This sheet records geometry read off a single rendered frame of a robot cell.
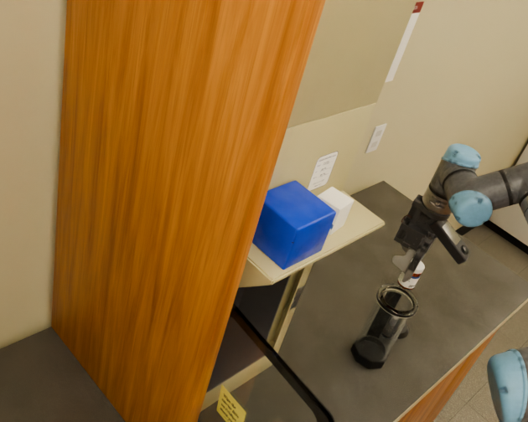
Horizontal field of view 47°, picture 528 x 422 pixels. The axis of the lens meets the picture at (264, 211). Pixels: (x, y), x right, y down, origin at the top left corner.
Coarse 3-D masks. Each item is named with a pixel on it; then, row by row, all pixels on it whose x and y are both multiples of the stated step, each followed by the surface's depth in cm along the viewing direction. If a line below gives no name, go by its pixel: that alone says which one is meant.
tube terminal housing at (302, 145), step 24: (336, 120) 104; (360, 120) 111; (288, 144) 98; (312, 144) 104; (336, 144) 110; (288, 168) 103; (312, 168) 109; (336, 168) 115; (312, 192) 114; (312, 264) 135; (288, 288) 141; (288, 312) 142
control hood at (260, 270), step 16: (352, 208) 118; (352, 224) 114; (368, 224) 115; (384, 224) 118; (336, 240) 109; (352, 240) 111; (256, 256) 100; (320, 256) 105; (256, 272) 99; (272, 272) 98; (288, 272) 100
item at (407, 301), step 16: (384, 288) 156; (400, 288) 157; (384, 304) 151; (400, 304) 159; (416, 304) 154; (368, 320) 159; (384, 320) 153; (400, 320) 152; (368, 336) 159; (384, 336) 156; (368, 352) 161; (384, 352) 160
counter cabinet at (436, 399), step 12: (492, 336) 225; (480, 348) 222; (468, 360) 218; (456, 372) 212; (444, 384) 209; (456, 384) 238; (432, 396) 205; (444, 396) 233; (420, 408) 200; (432, 408) 228; (408, 420) 198; (420, 420) 223; (432, 420) 258
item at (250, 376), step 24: (240, 312) 106; (240, 336) 107; (216, 360) 115; (240, 360) 109; (264, 360) 103; (216, 384) 117; (240, 384) 111; (264, 384) 105; (288, 384) 99; (216, 408) 120; (264, 408) 106; (288, 408) 101; (312, 408) 96
